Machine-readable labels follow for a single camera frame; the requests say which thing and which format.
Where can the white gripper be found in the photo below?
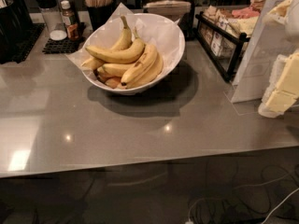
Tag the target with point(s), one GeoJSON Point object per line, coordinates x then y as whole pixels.
{"type": "Point", "coordinates": [292, 21]}

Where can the curved yellow banana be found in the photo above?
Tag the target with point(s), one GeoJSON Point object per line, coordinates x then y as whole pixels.
{"type": "Point", "coordinates": [125, 56]}

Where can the white bowl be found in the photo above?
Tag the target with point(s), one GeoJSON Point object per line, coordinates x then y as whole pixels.
{"type": "Point", "coordinates": [146, 84]}

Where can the right outer yellow banana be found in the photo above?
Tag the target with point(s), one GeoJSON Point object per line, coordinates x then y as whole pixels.
{"type": "Point", "coordinates": [150, 75]}

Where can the right front yellow banana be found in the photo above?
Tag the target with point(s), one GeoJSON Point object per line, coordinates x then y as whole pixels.
{"type": "Point", "coordinates": [146, 59]}

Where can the middle short yellow banana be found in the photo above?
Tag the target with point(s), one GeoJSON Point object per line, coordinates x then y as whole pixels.
{"type": "Point", "coordinates": [116, 69]}

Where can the lower bruised banana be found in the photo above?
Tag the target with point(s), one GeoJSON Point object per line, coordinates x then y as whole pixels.
{"type": "Point", "coordinates": [106, 78]}

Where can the back upright yellow banana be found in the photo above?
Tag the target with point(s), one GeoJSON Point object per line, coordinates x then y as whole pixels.
{"type": "Point", "coordinates": [124, 42]}

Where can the black condiment rack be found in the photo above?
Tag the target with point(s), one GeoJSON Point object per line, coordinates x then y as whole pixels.
{"type": "Point", "coordinates": [225, 33]}

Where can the white paper liner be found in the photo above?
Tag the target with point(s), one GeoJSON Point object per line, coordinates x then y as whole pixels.
{"type": "Point", "coordinates": [162, 31]}

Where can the black cup of stirrers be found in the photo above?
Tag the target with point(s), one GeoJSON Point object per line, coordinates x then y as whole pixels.
{"type": "Point", "coordinates": [99, 11]}

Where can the small sauce bottle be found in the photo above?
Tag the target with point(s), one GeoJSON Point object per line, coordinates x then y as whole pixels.
{"type": "Point", "coordinates": [70, 21]}

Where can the black rubber mat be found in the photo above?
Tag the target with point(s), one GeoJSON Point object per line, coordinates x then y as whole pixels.
{"type": "Point", "coordinates": [59, 42]}

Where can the glass sugar dispenser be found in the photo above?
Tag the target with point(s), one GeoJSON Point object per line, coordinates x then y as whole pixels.
{"type": "Point", "coordinates": [52, 18]}

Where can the large black mat left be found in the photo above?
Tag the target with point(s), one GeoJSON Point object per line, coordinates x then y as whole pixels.
{"type": "Point", "coordinates": [22, 49]}

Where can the black container left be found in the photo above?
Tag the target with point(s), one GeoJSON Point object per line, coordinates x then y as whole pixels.
{"type": "Point", "coordinates": [15, 21]}

